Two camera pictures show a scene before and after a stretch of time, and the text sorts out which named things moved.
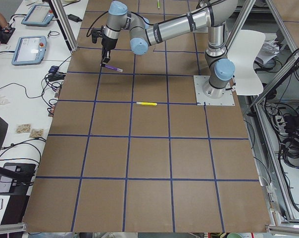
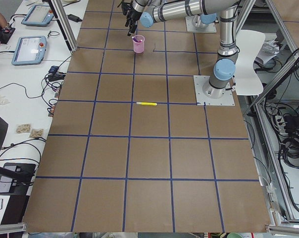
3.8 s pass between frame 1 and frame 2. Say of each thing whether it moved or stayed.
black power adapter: stayed
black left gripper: moved
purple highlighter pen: moved
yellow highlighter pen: stayed
